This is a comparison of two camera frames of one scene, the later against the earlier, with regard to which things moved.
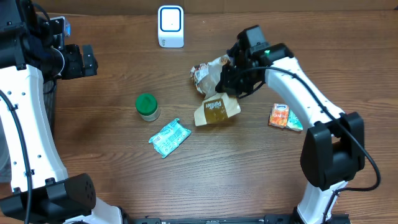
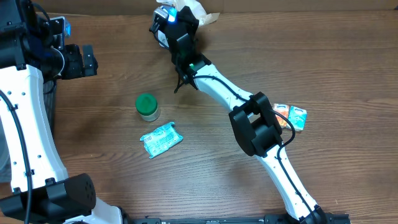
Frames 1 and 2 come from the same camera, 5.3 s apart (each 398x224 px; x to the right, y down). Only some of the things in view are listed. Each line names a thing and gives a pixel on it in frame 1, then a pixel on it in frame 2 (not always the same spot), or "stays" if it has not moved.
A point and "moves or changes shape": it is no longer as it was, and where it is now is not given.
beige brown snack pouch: [217, 106] -> [203, 16]
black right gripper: [227, 86] -> [192, 21]
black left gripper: [79, 69] stays
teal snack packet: [170, 137] moves or changes shape
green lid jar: [147, 106] stays
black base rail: [267, 219] stays
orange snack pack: [278, 115] stays
